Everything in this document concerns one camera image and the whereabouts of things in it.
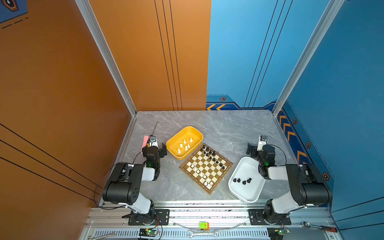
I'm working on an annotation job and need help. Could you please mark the silver combination wrench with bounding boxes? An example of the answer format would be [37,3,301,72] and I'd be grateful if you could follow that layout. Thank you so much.
[187,230,220,239]

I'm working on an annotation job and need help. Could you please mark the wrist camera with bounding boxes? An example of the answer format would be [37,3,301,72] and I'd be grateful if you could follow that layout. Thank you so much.
[257,135,268,151]
[148,135,159,148]

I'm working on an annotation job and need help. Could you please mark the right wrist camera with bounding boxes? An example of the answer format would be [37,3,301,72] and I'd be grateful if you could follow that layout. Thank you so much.
[257,135,268,151]

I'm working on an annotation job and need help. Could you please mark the white plastic tray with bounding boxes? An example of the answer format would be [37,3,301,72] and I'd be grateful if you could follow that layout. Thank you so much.
[228,157,266,203]

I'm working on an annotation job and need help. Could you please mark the aluminium rail frame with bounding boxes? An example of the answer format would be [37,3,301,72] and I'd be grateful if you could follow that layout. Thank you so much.
[79,200,343,240]

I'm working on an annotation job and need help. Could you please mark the orange green small block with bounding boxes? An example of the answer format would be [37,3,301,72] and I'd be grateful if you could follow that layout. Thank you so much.
[199,222,210,230]

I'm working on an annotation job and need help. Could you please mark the right green circuit board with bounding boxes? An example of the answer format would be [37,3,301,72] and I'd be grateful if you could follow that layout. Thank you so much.
[267,228,291,240]

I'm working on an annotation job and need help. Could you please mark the yellow plastic tray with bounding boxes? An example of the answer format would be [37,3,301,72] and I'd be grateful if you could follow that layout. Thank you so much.
[166,126,204,161]

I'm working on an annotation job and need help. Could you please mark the pink flat tool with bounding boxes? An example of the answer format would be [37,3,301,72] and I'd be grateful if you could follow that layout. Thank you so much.
[142,135,150,152]

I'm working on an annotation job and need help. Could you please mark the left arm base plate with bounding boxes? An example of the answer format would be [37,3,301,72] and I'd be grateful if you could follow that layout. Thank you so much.
[128,209,170,226]

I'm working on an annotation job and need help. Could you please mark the green circuit board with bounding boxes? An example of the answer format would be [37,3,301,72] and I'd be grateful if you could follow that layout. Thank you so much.
[267,228,291,240]
[139,229,159,239]

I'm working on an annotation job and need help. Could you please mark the black chess piece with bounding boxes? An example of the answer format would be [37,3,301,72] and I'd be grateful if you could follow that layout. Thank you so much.
[233,178,252,185]

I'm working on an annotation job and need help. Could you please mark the yellow handled screwdriver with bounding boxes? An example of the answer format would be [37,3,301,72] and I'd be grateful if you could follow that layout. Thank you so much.
[151,122,158,137]

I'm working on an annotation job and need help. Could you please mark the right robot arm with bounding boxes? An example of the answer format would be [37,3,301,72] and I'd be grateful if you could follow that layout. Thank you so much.
[247,144,333,225]

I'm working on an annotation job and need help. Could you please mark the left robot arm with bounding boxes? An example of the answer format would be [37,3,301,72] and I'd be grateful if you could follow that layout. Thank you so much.
[102,144,167,226]

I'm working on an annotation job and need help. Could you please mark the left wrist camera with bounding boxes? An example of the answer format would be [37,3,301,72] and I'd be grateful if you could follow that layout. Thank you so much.
[148,135,159,148]

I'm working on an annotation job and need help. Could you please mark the white chess piece in tray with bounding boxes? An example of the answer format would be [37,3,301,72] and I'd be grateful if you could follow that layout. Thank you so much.
[177,138,194,155]

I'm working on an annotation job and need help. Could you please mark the left green circuit board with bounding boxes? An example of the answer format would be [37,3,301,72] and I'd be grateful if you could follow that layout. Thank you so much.
[139,229,159,239]

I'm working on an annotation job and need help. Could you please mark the wooden chess board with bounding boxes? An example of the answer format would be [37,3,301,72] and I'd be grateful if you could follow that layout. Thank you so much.
[181,144,233,194]

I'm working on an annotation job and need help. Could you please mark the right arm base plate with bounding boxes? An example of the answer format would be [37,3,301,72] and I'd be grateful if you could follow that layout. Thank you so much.
[248,209,292,226]

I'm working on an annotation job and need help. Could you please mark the red handled ratchet wrench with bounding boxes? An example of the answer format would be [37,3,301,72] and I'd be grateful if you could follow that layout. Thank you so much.
[302,222,338,233]

